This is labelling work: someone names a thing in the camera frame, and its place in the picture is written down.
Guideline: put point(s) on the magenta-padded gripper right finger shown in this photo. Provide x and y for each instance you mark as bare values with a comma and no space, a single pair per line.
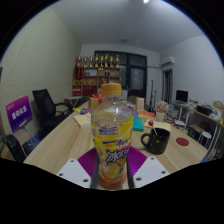
150,171

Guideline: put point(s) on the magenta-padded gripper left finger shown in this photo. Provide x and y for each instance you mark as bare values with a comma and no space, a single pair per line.
75,173

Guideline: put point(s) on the yellow-labelled drink bottle orange cap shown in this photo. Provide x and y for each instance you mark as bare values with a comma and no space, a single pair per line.
111,133

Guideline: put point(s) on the black mug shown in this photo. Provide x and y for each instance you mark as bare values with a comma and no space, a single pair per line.
158,143

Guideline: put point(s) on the flat round red coaster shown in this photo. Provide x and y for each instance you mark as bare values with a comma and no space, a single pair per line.
182,141

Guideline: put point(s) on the beige notebook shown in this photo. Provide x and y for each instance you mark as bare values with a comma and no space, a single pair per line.
161,125

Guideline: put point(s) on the red-tipped stick in mug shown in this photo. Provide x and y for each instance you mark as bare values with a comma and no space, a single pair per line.
150,122

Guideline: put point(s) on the teal book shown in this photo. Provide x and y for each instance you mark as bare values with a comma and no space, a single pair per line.
138,124

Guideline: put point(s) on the cream notepad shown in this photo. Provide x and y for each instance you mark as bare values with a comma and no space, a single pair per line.
82,120

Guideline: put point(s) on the brown wooden stool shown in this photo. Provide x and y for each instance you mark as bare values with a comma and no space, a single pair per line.
196,128

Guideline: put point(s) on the pink flowers in white pot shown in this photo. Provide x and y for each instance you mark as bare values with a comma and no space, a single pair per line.
162,107

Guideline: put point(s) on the upright orange carton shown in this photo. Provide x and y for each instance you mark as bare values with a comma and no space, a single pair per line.
140,104

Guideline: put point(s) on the black office chair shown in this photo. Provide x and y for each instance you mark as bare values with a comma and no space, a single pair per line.
45,106

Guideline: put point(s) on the yellow gift box red ribbon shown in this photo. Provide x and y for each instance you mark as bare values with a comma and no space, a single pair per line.
94,101

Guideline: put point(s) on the purple sign board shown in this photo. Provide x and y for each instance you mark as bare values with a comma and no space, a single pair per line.
19,113

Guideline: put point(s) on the black computer monitor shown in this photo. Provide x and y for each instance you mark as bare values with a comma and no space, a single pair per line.
182,95

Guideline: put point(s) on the wooden shelf unit with trophies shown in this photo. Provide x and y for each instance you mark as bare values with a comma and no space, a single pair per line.
90,80

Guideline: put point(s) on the dark framed glass door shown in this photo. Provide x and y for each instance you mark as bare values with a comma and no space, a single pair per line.
136,73

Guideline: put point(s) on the long cluttered wall desk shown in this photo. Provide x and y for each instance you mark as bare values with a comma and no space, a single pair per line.
203,115

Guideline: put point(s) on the white wall air conditioner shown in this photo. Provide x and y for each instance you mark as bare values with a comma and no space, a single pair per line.
167,61

